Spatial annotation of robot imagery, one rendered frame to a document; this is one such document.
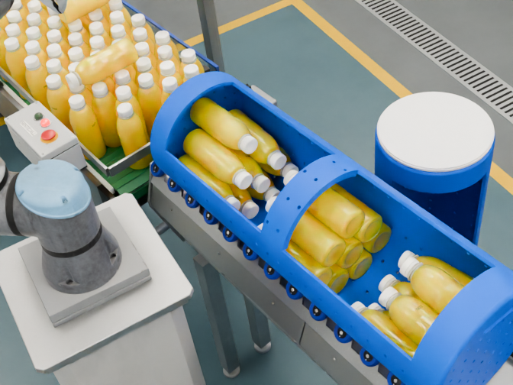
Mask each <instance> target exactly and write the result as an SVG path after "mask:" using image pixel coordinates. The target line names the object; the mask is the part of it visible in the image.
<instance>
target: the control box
mask: <svg viewBox="0 0 513 385"><path fill-rule="evenodd" d="M37 112H41V113H42V114H43V117H42V118H41V119H38V120H37V119H35V118H34V114H35V113H37ZM45 118H46V119H48V120H49V121H50V123H49V124H48V125H47V126H42V125H41V123H40V122H41V121H42V120H43V119H45ZM4 120H5V123H6V125H7V126H8V130H9V131H10V133H11V136H12V138H13V140H14V142H15V145H16V147H17V148H18V149H19V150H20V151H21V152H22V153H23V155H24V156H25V157H26V158H27V159H29V161H30V162H32V163H33V164H35V165H36V164H38V161H40V160H63V161H66V162H68V163H71V164H72V165H74V166H75V167H77V168H78V169H79V170H81V169H82V168H83V167H85V166H87V163H86V160H85V158H84V156H83V153H82V150H81V147H80V145H79V141H78V139H77V136H75V135H74V134H73V133H72V132H71V131H70V130H69V129H68V128H67V127H66V126H65V125H64V124H63V123H62V122H60V121H59V120H58V119H57V118H56V117H55V116H54V115H53V114H52V113H51V112H50V111H48V110H47V109H46V108H45V107H44V106H43V105H42V104H41V103H40V102H39V101H36V102H34V103H32V104H30V105H29V106H27V107H25V108H23V109H22V110H20V111H18V112H15V113H14V114H13V115H10V116H8V117H7V118H5V119H4ZM23 121H24V122H23ZM22 122H23V125H22ZM25 123H26V124H25ZM25 125H26V127H25ZM28 126H29V127H28ZM29 128H31V129H29ZM49 129H52V130H54V131H55V132H56V135H55V137H54V138H52V139H50V140H47V141H45V140H43V139H42V138H41V134H42V133H43V132H44V131H46V130H49ZM30 131H32V132H33V133H32V132H30ZM32 134H33V135H32Z"/></svg>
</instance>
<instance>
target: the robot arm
mask: <svg viewBox="0 0 513 385"><path fill-rule="evenodd" d="M14 1H15V0H0V20H1V19H2V18H3V17H4V16H5V15H6V14H7V12H8V11H9V10H10V9H11V7H12V5H13V4H14ZM40 1H41V2H42V3H43V4H44V5H46V6H47V7H48V8H50V9H51V10H53V11H55V12H56V13H57V14H63V13H64V11H65V10H66V6H67V0H56V2H55V1H54V0H40ZM0 235H10V236H27V237H37V238H38V240H39V242H40V244H41V246H42V270H43V273H44V276H45V277H46V279H47V282H48V283H49V284H50V285H51V286H52V287H53V288H54V289H55V290H57V291H59V292H61V293H66V294H82V293H88V292H91V291H93V290H96V289H98V288H99V287H101V286H103V285H105V284H106V283H107V282H108V281H109V280H110V279H111V278H112V277H113V276H114V275H115V274H116V273H117V272H118V269H119V267H120V266H121V259H122V254H121V249H120V247H119V244H118V241H117V240H116V238H115V237H114V235H113V234H112V233H111V232H110V231H109V230H108V229H107V228H106V227H105V226H104V225H103V224H102V223H101V221H100V218H99V216H98V213H97V211H96V208H95V204H94V202H93V200H92V196H91V191H90V188H89V185H88V183H87V182H86V181H85V179H84V177H83V175H82V173H81V172H80V171H79V169H78V168H77V167H75V166H74V165H72V164H71V163H68V162H66V161H63V160H40V161H38V164H36V165H35V164H31V165H29V166H27V167H25V168H24V169H23V170H22V171H21V172H11V171H9V170H8V168H7V167H6V165H5V163H4V161H3V159H2V158H0Z"/></svg>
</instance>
